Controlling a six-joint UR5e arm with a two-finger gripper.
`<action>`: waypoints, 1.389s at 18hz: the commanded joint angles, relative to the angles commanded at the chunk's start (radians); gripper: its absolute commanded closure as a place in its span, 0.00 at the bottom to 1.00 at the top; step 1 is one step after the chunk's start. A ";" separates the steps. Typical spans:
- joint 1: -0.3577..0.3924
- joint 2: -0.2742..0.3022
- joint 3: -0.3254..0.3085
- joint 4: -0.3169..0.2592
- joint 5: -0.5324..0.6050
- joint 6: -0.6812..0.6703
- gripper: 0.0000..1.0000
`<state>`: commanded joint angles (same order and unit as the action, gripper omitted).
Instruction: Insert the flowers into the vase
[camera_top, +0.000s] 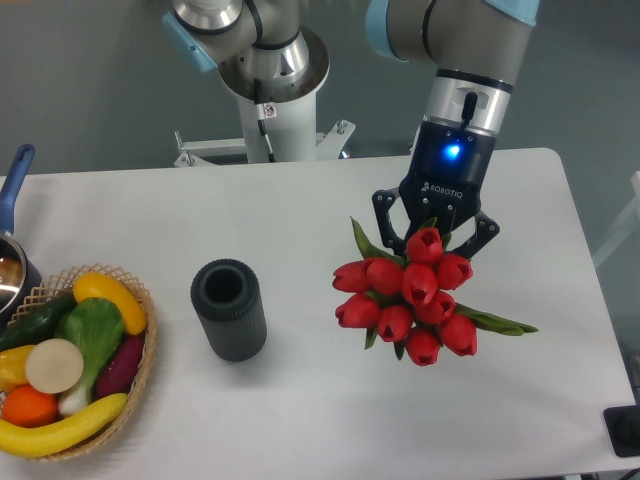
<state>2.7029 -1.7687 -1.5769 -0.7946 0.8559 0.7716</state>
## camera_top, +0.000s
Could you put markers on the blue handled saucepan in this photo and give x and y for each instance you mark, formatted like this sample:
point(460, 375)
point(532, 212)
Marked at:
point(18, 275)

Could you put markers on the white frame at right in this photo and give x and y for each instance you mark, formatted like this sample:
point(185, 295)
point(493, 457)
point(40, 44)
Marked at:
point(625, 223)

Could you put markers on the orange fruit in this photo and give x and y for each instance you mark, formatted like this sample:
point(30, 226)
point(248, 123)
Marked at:
point(27, 407)

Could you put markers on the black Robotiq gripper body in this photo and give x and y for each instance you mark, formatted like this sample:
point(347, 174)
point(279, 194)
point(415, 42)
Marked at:
point(447, 169)

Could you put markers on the black device at edge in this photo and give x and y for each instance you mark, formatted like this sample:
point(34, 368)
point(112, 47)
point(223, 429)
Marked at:
point(623, 429)

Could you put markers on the yellow bell pepper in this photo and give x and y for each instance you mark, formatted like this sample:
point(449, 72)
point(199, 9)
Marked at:
point(12, 367)

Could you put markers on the dark green cucumber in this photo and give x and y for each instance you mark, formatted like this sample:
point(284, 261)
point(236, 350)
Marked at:
point(38, 325)

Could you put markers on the woven wicker basket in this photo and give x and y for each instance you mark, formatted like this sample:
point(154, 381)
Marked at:
point(62, 283)

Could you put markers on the dark grey ribbed vase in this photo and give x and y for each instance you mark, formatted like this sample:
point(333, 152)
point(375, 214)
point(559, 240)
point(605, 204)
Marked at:
point(226, 297)

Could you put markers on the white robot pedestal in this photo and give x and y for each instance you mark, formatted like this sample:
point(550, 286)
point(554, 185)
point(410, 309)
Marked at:
point(272, 132)

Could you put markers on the purple sweet potato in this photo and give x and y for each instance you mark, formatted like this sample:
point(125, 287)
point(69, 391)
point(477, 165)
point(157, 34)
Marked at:
point(118, 375)

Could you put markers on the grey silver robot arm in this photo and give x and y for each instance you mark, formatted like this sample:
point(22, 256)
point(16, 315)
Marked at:
point(274, 67)

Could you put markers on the green bok choy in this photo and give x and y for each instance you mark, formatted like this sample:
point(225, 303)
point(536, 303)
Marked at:
point(95, 327)

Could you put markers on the yellow banana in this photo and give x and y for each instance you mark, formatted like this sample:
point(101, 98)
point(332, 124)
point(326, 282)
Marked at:
point(61, 435)

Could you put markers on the round beige radish slice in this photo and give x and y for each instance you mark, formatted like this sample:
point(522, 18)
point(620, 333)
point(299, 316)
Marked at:
point(54, 366)

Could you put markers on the red tulip bouquet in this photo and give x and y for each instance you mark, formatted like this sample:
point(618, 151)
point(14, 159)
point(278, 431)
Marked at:
point(405, 299)

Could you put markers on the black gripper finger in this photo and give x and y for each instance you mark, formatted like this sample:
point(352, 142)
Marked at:
point(382, 201)
point(486, 229)

